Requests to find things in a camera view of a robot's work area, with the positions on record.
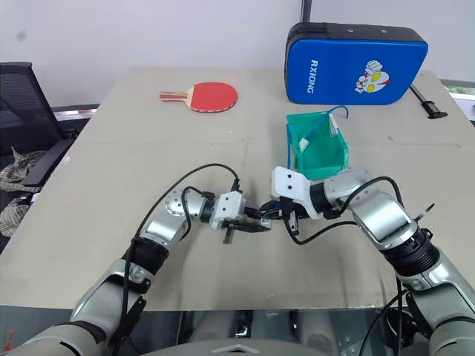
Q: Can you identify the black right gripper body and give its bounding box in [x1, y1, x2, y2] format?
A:
[278, 197, 313, 220]

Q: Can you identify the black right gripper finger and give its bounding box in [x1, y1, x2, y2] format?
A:
[284, 207, 301, 237]
[259, 200, 283, 220]

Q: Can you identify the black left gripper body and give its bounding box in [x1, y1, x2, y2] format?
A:
[221, 206, 263, 231]

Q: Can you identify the green plastic bin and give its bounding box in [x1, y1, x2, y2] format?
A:
[284, 112, 352, 182]

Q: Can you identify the grey robot torso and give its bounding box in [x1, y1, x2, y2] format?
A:
[144, 335, 335, 356]

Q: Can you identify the red table tennis paddle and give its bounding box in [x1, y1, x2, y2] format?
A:
[159, 82, 239, 113]

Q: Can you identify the blue RXIONG kick pad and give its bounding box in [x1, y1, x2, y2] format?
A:
[284, 21, 430, 107]

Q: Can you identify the black bar clamp tool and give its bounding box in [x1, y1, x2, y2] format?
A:
[410, 84, 448, 120]

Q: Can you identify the plaid cloth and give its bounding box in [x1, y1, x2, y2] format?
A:
[0, 146, 45, 238]

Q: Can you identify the black mesh office chair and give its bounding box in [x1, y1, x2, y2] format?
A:
[0, 62, 99, 186]

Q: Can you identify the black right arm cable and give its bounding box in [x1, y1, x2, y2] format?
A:
[284, 176, 409, 334]

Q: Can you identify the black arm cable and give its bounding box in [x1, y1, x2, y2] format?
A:
[111, 162, 242, 349]
[284, 176, 409, 334]

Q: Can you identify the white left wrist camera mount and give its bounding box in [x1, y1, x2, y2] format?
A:
[209, 191, 249, 231]

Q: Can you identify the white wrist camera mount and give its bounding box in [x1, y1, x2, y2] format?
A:
[209, 191, 249, 231]
[269, 166, 321, 220]

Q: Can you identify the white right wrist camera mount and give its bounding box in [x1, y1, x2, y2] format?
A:
[269, 166, 321, 220]

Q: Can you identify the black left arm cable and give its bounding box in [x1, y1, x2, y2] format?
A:
[111, 162, 242, 349]

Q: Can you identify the blue cable with white coupler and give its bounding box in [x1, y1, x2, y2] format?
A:
[298, 105, 350, 151]

